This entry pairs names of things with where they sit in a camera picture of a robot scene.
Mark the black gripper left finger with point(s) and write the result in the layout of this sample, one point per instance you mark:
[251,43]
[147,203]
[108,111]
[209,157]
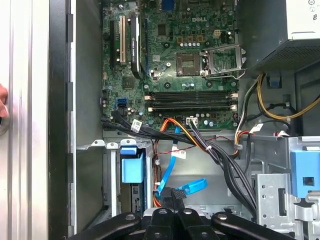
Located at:
[160,225]

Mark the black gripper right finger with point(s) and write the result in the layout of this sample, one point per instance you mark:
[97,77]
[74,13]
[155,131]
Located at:
[190,225]

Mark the hard disk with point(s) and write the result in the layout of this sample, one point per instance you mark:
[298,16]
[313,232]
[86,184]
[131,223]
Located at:
[132,167]

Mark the disk bay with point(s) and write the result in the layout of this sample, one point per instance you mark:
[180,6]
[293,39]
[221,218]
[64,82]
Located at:
[111,175]

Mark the person's hand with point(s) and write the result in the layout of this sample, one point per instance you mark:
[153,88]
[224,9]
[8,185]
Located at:
[3,97]

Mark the grey drive cage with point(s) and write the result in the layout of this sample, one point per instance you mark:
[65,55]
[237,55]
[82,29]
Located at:
[270,200]

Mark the black RAM slot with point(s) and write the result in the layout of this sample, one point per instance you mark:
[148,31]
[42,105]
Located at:
[192,109]
[192,92]
[192,104]
[192,97]

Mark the blue cage latch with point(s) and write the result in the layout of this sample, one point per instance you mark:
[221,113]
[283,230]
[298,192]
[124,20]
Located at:
[300,170]

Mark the green Dell motherboard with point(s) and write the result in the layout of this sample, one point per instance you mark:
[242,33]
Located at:
[170,82]

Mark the CPU socket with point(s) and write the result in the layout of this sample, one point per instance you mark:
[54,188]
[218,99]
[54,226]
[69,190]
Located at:
[188,64]

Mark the open black PC case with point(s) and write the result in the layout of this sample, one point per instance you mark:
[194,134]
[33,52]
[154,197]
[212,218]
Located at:
[87,75]

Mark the black graphics card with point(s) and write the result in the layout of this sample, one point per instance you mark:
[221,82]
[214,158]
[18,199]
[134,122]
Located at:
[135,50]

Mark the metal socket cover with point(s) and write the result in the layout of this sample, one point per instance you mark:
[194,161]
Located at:
[222,48]

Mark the black expansion slot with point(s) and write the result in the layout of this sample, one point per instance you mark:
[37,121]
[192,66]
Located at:
[112,45]

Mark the white expansion slot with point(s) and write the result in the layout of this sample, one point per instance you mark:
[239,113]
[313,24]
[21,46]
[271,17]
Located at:
[122,40]

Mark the grey power supply unit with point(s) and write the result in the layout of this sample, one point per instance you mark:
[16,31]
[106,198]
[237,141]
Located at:
[262,30]

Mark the blue VGA port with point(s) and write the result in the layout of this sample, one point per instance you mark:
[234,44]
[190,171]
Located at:
[168,5]

